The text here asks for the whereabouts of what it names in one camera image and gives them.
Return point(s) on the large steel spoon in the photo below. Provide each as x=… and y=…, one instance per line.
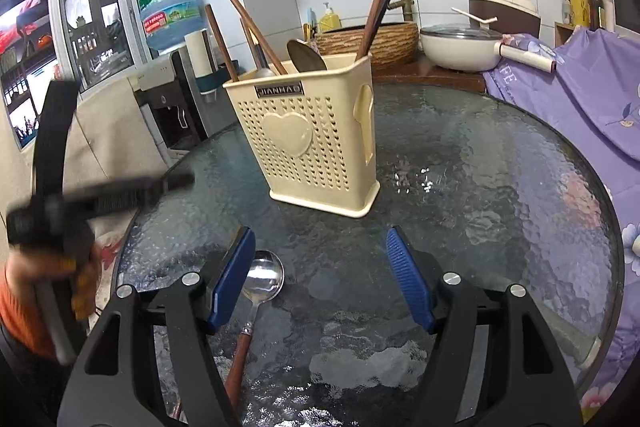
x=305, y=57

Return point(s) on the purple floral cloth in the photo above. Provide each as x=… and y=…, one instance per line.
x=590, y=107

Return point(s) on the woven basin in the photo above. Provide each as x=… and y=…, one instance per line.
x=395, y=42

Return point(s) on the window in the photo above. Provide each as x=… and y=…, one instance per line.
x=90, y=32

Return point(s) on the microwave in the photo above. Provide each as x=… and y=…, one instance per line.
x=625, y=2

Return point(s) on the brown wooden counter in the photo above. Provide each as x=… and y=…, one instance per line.
x=425, y=74

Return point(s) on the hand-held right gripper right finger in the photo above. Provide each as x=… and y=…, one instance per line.
x=410, y=282

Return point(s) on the white pan with glass lid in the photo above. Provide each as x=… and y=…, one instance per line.
x=450, y=54

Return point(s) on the water dispenser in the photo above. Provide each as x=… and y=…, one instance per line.
x=155, y=107

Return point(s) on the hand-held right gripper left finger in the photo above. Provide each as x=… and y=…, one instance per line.
x=232, y=277

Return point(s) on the small white bottle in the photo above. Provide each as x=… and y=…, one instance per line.
x=566, y=12

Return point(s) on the yellow soap bottle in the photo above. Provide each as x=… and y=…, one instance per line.
x=330, y=22

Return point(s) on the cream plastic utensil holder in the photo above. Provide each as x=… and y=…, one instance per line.
x=325, y=147

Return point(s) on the beige cloth cover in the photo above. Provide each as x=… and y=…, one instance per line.
x=115, y=132

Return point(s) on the white cup dispenser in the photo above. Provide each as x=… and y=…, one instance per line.
x=197, y=52

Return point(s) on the white and brown rice cooker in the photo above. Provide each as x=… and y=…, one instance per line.
x=515, y=14

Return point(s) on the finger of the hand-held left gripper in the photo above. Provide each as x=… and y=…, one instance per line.
x=125, y=197

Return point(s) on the person's left hand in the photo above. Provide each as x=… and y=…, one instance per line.
x=82, y=287

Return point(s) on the blue water bottle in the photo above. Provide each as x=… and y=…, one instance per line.
x=167, y=2

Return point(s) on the dark bottle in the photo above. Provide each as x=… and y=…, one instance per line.
x=595, y=4

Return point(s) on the brass faucet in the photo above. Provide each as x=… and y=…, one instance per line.
x=406, y=4

